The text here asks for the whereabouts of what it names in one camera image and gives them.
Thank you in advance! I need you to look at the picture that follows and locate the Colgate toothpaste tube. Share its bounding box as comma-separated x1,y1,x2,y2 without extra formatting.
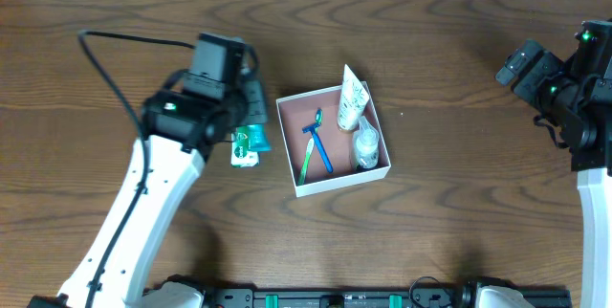
235,124,272,152

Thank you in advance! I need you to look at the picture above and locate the green Dettol soap pack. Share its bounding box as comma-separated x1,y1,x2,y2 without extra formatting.
230,131,259,167

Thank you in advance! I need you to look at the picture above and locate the blue disposable razor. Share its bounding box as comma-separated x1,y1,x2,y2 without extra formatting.
302,122,334,173

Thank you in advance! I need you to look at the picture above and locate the green white toothbrush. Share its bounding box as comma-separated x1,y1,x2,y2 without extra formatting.
297,108,323,186

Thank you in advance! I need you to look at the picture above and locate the white patterned lotion tube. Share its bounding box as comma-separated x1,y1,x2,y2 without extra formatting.
337,64,370,132

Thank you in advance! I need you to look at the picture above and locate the clear spray bottle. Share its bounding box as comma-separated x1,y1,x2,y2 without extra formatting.
353,116,379,170

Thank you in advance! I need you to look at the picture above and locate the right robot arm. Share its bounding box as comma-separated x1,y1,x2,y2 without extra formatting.
495,20,611,307

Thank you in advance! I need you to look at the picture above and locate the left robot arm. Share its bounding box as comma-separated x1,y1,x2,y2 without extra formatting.
28,78,268,308

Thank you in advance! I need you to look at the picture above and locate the white box pink interior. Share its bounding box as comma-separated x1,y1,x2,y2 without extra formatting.
276,86,391,197

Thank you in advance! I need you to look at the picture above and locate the black mounting rail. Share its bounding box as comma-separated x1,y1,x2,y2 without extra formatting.
205,287,573,308

